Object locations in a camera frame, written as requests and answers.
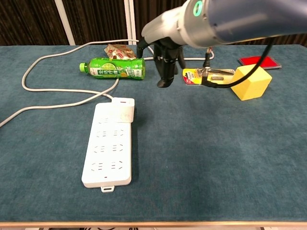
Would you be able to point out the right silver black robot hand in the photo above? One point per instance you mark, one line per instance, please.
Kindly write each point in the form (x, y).
(165, 26)

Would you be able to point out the white plug adapter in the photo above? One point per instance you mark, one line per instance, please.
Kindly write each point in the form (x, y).
(123, 112)

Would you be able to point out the white power strip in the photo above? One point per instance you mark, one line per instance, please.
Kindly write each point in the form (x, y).
(108, 155)

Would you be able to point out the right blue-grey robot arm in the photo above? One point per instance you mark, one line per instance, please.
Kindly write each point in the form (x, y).
(239, 21)

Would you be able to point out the crumpled snack wrapper packet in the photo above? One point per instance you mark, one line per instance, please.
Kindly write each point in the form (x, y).
(117, 52)

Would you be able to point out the yellow razor blister pack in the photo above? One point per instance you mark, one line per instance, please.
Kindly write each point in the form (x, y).
(192, 77)

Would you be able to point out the green drink bottle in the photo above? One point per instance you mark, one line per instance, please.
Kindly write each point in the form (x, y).
(115, 69)

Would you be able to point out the yellow cube block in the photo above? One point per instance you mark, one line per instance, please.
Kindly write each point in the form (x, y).
(254, 88)

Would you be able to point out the red ink pad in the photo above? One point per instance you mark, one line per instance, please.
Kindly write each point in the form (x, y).
(271, 63)

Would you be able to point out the teal table mat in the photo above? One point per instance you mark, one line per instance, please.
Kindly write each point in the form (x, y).
(192, 167)

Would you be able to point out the white partition frame post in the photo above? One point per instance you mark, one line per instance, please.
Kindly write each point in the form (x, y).
(130, 21)
(64, 21)

